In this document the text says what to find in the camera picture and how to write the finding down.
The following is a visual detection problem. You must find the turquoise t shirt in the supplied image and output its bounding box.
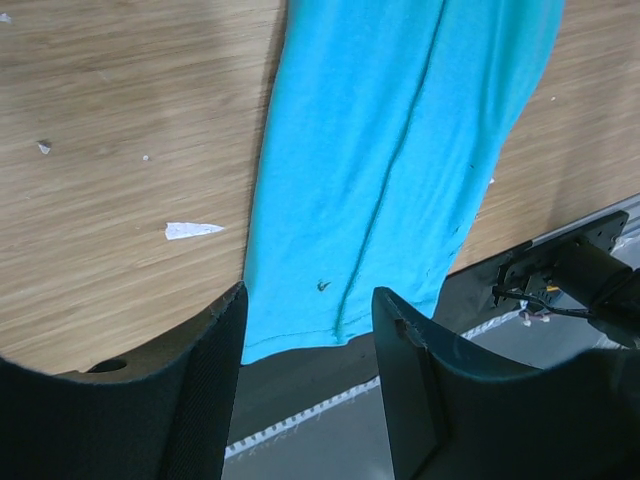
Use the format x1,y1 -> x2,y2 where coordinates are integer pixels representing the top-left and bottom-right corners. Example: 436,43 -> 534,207
242,0 -> 564,364

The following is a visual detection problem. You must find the white slotted cable duct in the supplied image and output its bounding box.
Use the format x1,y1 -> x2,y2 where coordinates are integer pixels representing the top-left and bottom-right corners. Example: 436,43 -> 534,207
224,309 -> 531,461

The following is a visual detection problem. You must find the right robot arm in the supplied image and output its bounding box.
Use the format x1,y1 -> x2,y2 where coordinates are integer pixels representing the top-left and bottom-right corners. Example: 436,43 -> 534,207
551,242 -> 639,349

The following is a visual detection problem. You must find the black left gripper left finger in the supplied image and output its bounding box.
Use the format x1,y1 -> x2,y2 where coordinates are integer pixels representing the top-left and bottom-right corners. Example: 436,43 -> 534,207
1,283 -> 248,479

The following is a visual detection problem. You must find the white paper scrap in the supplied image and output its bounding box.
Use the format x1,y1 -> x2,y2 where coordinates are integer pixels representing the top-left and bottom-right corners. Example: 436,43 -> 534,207
164,222 -> 224,241

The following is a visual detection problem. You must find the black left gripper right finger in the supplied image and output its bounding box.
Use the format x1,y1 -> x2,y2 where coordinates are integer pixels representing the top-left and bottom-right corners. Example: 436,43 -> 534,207
372,287 -> 639,479

